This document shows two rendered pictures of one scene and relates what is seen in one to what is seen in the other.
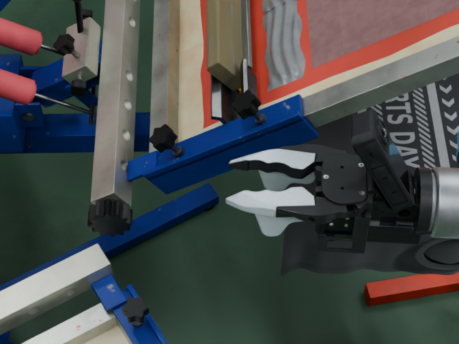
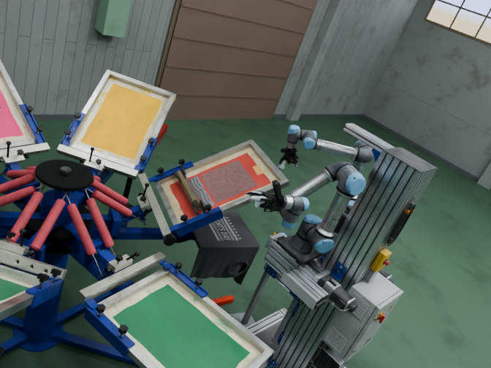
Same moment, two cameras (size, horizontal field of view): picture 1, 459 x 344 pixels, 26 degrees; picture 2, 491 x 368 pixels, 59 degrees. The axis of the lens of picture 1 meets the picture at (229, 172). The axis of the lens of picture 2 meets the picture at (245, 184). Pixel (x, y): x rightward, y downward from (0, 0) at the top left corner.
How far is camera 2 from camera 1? 151 cm
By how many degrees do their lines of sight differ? 38
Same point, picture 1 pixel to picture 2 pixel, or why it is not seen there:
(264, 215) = (257, 200)
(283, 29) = (204, 196)
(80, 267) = (158, 256)
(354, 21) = (224, 193)
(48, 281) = (150, 260)
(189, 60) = (174, 206)
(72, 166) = (74, 275)
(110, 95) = (158, 212)
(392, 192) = (279, 196)
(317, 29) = (214, 195)
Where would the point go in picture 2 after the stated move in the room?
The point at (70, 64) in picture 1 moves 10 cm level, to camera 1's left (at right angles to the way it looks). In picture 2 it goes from (142, 204) to (127, 204)
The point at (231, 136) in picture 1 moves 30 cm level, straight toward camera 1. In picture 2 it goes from (202, 217) to (218, 248)
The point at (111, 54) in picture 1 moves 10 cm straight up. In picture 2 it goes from (153, 203) to (157, 190)
